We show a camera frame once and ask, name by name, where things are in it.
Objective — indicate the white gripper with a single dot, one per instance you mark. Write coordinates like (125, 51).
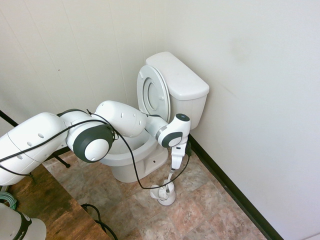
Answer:
(178, 156)

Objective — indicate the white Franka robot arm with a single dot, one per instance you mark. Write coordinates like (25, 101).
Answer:
(37, 140)

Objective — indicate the white toilet brush holder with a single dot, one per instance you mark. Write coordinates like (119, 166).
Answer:
(167, 201)

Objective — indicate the white toilet bowl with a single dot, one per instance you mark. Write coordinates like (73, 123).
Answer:
(130, 172)

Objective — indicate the white toilet tank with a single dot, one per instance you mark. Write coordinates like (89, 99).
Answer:
(192, 110)

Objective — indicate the white toilet seat lid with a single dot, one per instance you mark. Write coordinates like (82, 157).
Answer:
(153, 95)

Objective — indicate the white toilet seat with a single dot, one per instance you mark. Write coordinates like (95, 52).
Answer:
(142, 87)

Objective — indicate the white toilet tank lid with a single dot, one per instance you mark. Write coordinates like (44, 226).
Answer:
(180, 75)

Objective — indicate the dark wooden table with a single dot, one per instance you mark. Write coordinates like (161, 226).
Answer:
(62, 212)

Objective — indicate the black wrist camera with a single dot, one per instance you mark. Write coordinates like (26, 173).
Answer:
(189, 150)

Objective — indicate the black wall baseboard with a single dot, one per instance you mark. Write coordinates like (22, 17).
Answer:
(225, 178)

